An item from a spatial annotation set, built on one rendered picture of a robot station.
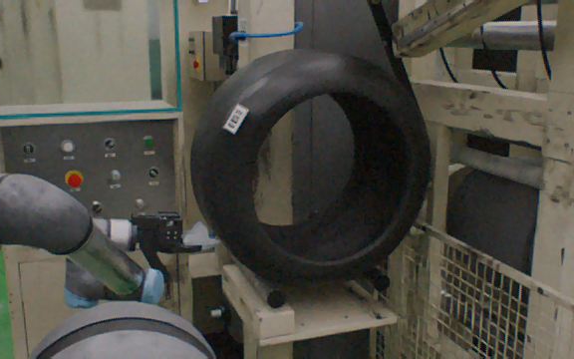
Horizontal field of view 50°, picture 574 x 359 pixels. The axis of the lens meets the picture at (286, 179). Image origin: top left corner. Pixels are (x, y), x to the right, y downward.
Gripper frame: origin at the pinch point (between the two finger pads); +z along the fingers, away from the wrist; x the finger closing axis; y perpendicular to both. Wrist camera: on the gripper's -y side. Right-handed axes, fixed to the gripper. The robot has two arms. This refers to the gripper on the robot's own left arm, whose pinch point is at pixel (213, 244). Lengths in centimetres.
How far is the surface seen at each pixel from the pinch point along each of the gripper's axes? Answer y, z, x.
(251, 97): 36.7, 2.8, -9.2
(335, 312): -16.9, 33.0, -3.8
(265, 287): -8.2, 11.8, -7.2
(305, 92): 39.0, 14.0, -12.1
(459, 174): 13, 101, 45
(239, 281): -13.6, 10.9, 10.4
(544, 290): 5, 58, -45
